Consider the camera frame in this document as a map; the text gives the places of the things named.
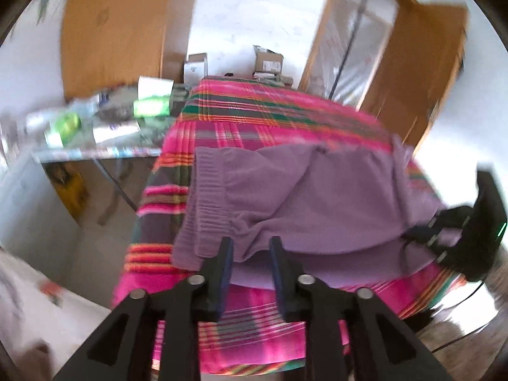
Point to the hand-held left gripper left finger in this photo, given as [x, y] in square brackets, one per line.
[227, 274]

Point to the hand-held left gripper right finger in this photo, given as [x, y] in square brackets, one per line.
[277, 278]

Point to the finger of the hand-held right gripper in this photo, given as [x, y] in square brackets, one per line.
[440, 232]

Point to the purple knit sweater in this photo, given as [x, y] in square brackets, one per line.
[297, 198]

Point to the wooden door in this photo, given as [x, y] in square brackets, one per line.
[416, 71]

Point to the pink green plaid blanket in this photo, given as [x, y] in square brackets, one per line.
[270, 111]

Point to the green plastic packet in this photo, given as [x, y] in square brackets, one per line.
[151, 107]
[65, 127]

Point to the cluttered side table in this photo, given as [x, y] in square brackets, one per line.
[111, 127]

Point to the white paper sheet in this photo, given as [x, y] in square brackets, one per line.
[154, 86]

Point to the white cardboard box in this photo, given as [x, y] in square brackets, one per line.
[195, 69]

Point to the brown cardboard box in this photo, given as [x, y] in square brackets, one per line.
[269, 62]

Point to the clear plastic door curtain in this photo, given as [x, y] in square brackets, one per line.
[341, 27]

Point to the wooden wardrobe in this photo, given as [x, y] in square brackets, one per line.
[115, 27]

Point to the wooden door frame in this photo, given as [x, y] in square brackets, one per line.
[317, 47]

